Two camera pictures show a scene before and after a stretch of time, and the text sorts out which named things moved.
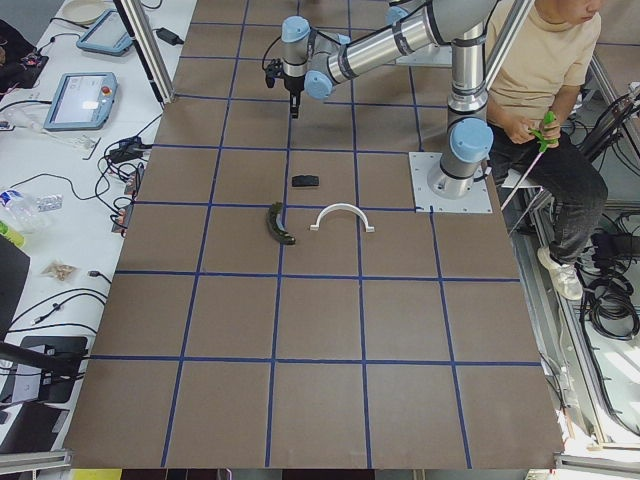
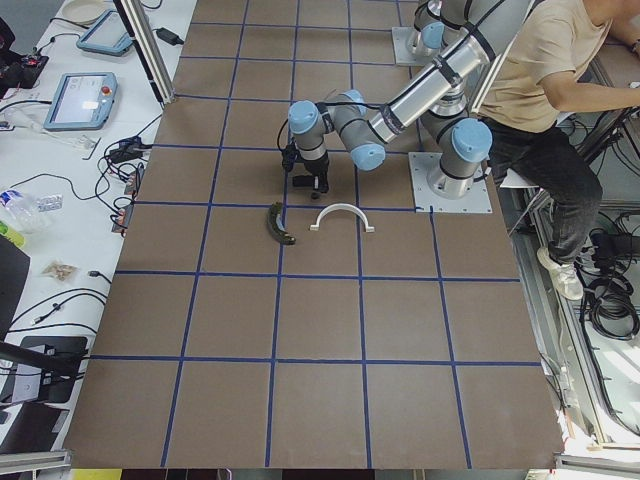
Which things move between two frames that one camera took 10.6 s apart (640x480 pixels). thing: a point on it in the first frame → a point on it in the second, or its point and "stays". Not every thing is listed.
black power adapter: (168, 36) stays
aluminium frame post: (154, 63) stays
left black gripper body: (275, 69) → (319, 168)
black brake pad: (305, 180) stays
